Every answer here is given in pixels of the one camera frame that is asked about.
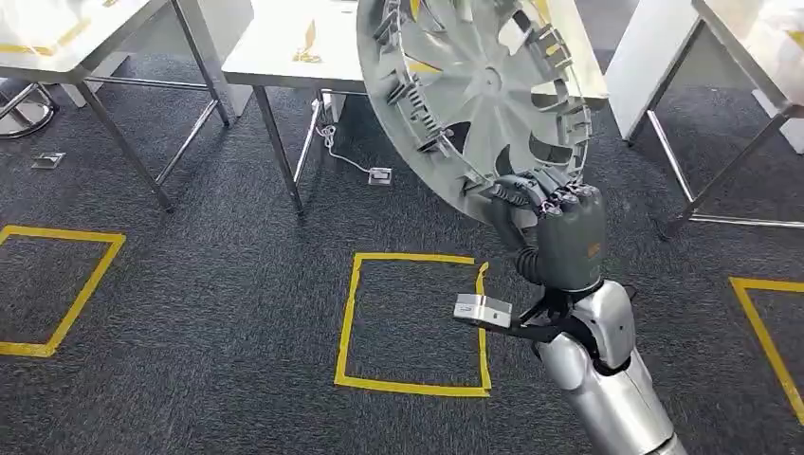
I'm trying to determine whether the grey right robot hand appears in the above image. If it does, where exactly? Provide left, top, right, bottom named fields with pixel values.
left=489, top=168, right=608, bottom=294

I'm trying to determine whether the silver plastic wheel hubcap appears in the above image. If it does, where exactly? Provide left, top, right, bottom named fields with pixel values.
left=356, top=0, right=594, bottom=226

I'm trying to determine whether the yellow floor tape square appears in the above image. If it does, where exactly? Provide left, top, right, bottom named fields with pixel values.
left=333, top=252, right=493, bottom=399
left=0, top=225, right=127, bottom=359
left=728, top=276, right=804, bottom=428

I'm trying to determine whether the steel table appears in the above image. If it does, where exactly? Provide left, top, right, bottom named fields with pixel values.
left=0, top=0, right=237, bottom=212
left=221, top=0, right=611, bottom=216
left=643, top=0, right=804, bottom=241

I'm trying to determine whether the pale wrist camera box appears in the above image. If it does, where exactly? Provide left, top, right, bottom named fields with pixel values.
left=453, top=293, right=514, bottom=330

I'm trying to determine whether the white socket cable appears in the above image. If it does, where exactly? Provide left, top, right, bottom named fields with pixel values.
left=312, top=99, right=378, bottom=174

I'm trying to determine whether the chrome stool base ring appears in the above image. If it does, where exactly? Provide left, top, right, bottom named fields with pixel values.
left=0, top=82, right=59, bottom=140

